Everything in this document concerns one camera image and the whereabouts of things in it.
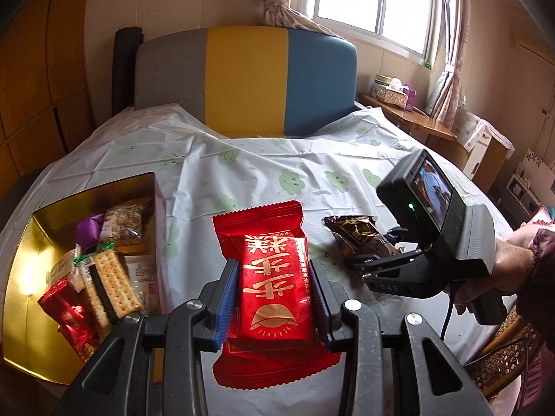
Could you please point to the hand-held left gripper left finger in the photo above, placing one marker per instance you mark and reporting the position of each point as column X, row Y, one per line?
column 225, row 307

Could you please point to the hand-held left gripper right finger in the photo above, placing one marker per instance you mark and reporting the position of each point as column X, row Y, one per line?
column 323, row 307

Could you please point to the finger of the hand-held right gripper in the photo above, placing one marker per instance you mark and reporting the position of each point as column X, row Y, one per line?
column 381, row 262
column 401, row 238

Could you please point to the brown gold foil packet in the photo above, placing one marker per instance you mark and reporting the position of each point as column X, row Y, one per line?
column 360, row 232

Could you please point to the large red cake packet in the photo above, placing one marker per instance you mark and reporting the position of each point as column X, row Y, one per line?
column 273, row 277

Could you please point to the white red-label packet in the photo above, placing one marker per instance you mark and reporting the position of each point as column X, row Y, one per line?
column 145, row 281

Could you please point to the cracker sandwich packet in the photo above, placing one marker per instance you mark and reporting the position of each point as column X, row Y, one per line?
column 112, row 281

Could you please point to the clear mixed nuts packet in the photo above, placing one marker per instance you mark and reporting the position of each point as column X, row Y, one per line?
column 125, row 221

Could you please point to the purple packet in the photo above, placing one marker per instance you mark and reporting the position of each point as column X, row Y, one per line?
column 89, row 229

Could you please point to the clear pastry packet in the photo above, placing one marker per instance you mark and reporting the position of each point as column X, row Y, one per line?
column 65, row 271

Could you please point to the bright red packet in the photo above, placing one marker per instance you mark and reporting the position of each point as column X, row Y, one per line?
column 60, row 301

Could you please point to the gold-lined red tin box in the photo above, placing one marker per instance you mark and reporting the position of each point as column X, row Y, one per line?
column 39, row 242

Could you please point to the person's right forearm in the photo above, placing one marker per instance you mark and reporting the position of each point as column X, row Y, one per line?
column 544, row 268

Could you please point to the person's right hand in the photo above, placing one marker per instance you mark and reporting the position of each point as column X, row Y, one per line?
column 511, row 264

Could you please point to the white patterned cardboard box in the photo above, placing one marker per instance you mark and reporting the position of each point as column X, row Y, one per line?
column 477, row 138

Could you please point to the wooden side table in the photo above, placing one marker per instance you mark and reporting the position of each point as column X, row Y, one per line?
column 429, row 123

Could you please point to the wicker chair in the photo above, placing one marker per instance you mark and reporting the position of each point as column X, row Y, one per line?
column 503, row 359

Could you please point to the purple tissue pack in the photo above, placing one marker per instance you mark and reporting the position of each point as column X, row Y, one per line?
column 409, row 99

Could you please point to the patterned tissue box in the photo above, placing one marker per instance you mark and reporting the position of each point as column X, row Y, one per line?
column 388, row 95

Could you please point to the pale printed plastic tablecloth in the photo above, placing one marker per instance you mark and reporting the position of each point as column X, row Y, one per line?
column 260, row 164

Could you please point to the floral curtain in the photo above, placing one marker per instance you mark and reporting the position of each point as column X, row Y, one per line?
column 451, row 82

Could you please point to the grey yellow blue headboard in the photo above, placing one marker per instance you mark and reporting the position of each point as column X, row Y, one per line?
column 243, row 78

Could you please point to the dark grey chair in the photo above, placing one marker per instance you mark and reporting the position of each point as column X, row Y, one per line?
column 17, row 190

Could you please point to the black rolled mat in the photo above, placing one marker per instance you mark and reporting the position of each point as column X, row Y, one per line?
column 125, row 69

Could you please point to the tied beige curtain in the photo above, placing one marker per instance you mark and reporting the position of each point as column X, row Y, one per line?
column 277, row 4

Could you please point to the wooden wardrobe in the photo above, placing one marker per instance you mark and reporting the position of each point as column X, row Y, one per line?
column 34, row 73

